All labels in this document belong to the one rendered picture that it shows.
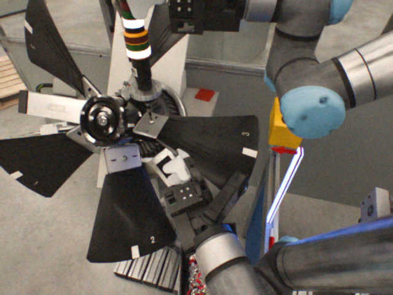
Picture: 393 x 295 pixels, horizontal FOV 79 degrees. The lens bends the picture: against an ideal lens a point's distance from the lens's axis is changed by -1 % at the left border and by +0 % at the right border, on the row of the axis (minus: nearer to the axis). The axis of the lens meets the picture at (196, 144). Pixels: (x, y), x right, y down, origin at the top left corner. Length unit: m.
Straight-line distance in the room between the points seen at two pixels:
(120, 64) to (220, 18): 0.53
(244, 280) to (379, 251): 0.17
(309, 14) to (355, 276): 0.35
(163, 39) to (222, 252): 0.45
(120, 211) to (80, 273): 1.16
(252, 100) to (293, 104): 1.01
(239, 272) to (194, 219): 0.11
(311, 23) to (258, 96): 0.91
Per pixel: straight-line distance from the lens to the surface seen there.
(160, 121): 0.60
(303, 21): 0.44
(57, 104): 0.87
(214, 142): 0.55
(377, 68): 0.37
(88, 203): 1.99
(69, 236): 1.91
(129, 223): 0.66
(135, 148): 0.65
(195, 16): 0.42
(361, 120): 1.48
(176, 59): 0.83
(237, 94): 1.33
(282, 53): 0.45
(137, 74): 0.50
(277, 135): 0.83
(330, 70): 0.37
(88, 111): 0.61
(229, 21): 0.44
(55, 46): 0.71
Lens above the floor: 1.58
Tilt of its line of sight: 46 degrees down
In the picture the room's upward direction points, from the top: straight up
